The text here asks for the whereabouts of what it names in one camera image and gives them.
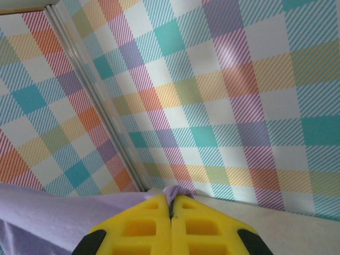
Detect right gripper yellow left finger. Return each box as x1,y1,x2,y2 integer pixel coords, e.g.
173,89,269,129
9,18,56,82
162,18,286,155
71,194,172,255

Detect purple t-shirt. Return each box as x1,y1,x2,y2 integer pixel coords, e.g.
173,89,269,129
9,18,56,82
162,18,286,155
0,183,198,255

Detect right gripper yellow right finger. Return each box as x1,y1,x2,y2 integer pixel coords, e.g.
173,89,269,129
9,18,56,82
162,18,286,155
171,195,275,255

